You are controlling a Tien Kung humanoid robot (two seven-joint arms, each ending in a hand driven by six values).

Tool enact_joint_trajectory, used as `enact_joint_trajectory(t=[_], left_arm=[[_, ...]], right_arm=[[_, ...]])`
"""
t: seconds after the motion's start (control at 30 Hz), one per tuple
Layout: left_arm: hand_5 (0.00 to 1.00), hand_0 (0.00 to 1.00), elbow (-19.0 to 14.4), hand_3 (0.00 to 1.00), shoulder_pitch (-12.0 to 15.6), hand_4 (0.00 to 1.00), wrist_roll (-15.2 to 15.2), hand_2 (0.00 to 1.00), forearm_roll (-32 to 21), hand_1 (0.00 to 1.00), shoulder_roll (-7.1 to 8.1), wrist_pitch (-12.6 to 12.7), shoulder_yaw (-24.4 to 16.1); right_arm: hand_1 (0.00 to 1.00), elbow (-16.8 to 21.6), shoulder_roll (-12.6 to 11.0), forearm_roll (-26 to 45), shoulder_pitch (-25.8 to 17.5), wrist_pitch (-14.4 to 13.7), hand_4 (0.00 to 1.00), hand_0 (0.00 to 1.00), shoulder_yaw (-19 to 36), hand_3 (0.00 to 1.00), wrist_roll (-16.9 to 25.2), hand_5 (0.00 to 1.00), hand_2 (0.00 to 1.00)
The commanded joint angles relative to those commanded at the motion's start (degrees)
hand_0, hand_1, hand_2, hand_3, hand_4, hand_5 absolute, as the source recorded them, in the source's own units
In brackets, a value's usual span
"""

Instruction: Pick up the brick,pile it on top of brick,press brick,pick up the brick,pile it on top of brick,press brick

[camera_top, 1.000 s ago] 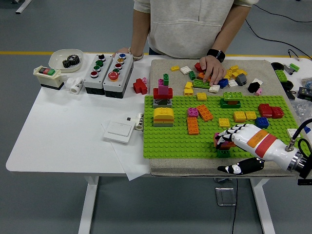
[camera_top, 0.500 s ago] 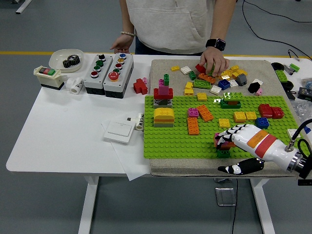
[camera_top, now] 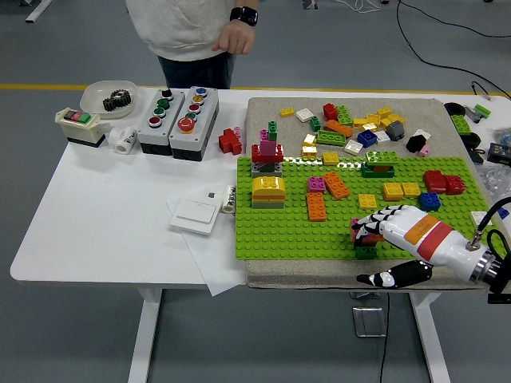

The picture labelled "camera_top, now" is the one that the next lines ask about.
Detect person's left hand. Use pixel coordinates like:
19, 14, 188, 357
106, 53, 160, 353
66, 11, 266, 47
211, 19, 257, 55

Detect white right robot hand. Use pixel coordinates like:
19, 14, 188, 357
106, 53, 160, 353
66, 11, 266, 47
349, 205, 489, 288

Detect blue square brick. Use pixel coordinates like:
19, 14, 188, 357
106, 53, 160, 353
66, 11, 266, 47
357, 129, 378, 149
418, 191, 442, 211

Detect orange long brick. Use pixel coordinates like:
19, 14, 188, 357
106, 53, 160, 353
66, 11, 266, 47
306, 191, 328, 223
351, 231, 386, 246
322, 171, 351, 199
324, 119, 355, 139

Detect red sloped brick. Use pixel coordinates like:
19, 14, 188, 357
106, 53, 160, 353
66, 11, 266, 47
422, 170, 448, 194

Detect lime green studded baseplate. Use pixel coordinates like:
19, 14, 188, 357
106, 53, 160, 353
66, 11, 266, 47
235, 156, 511, 262

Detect lime long brick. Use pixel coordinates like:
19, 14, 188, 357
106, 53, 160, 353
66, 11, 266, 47
451, 113, 473, 135
365, 150, 401, 167
316, 129, 347, 146

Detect black brick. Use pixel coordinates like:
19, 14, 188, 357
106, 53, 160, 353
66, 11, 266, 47
406, 134, 427, 154

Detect red cross-shaped brick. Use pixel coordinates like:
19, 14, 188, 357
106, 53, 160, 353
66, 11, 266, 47
218, 128, 244, 156

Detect grey curved brick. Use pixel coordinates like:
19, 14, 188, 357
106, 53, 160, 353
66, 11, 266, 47
386, 120, 406, 142

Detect red wide brick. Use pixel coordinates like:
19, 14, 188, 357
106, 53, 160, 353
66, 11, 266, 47
251, 144, 285, 164

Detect grey arch brick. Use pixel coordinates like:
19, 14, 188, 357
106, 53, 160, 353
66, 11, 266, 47
251, 161, 284, 180

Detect yellow orange grey brick stack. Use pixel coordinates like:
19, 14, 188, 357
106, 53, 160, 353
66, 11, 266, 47
251, 176, 287, 210

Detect black wristwatch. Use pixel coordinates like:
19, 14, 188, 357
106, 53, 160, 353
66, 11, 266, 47
228, 6, 259, 27

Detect person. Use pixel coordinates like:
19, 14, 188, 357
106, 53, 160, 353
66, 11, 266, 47
125, 0, 259, 89

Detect grey-brown mat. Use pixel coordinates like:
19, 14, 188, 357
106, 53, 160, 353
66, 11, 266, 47
244, 97, 511, 291

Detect clear plastic bag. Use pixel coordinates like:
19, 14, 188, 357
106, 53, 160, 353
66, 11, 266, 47
477, 163, 511, 199

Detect silver floor outlet box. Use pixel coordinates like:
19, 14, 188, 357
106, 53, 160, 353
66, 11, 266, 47
352, 305, 389, 338

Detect white table leg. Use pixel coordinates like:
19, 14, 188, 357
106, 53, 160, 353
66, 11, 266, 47
128, 287, 164, 383
408, 290, 453, 383

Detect black box yellow marks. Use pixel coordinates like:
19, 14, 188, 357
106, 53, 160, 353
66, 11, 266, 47
489, 142, 511, 164

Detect grey emergency-stop control box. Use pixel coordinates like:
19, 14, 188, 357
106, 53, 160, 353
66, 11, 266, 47
168, 86, 220, 162

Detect bag of blue parts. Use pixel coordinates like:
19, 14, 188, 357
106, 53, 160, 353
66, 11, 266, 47
488, 126, 511, 146

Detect grey four-button control box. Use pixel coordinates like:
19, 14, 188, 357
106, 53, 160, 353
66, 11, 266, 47
137, 88, 186, 156

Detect black metal gear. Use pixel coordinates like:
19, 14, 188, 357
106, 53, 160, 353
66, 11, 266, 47
102, 89, 133, 113

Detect white pipe fitting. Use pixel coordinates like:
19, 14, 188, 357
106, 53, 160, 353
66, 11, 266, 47
108, 127, 139, 156

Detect white plastic bowl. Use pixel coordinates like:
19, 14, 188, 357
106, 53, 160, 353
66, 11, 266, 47
79, 80, 139, 120

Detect white labelled cylinder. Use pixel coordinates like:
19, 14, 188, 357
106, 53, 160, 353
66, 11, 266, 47
221, 185, 237, 215

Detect white furniture foot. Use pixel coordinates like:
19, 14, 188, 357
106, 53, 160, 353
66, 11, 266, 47
25, 0, 53, 23

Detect white paper sheet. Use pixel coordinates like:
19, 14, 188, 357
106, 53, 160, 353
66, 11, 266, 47
165, 198, 248, 298

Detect black cable under table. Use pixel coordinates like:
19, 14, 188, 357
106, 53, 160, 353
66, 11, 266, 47
378, 293, 392, 383

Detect dark green frame brick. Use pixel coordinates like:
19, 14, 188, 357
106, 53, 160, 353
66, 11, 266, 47
360, 161, 397, 180

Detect white floor cable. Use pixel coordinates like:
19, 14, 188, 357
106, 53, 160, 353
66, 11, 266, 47
339, 0, 381, 14

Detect black cable with connector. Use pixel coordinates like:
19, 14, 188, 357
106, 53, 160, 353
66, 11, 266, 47
470, 79, 493, 100

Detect long black floor cable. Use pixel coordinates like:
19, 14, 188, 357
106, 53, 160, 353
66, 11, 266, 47
396, 0, 511, 100

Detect cream red-green switch box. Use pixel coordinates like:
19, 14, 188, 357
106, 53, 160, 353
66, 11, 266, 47
54, 108, 107, 149

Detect white wall switch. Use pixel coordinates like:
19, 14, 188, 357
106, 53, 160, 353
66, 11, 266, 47
169, 199, 220, 236

